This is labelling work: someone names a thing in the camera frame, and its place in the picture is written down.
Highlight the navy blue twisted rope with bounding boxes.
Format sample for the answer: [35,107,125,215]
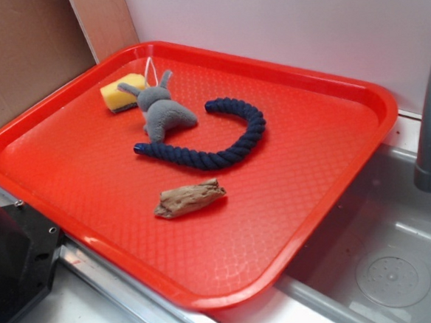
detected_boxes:
[130,94,270,176]

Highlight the sink drain cover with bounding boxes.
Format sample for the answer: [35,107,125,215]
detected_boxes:
[356,251,431,308]

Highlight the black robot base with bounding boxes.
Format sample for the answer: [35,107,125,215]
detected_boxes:
[0,204,63,323]

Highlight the red plastic tray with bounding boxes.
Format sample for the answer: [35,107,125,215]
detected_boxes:
[0,42,398,310]

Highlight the grey toy sink basin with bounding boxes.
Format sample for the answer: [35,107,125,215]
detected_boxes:
[199,139,431,323]

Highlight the brown cardboard panel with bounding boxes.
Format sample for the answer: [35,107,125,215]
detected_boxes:
[0,0,138,127]

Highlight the brown wood chip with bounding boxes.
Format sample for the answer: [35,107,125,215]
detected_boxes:
[154,178,227,220]

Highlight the grey plush bunny toy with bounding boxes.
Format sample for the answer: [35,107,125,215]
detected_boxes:
[118,58,198,144]

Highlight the yellow sponge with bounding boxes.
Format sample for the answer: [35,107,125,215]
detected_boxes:
[100,73,146,113]

